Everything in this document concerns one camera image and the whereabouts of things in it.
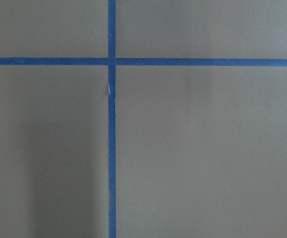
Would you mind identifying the brown paper table cover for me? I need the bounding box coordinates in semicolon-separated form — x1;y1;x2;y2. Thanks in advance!
0;0;287;238

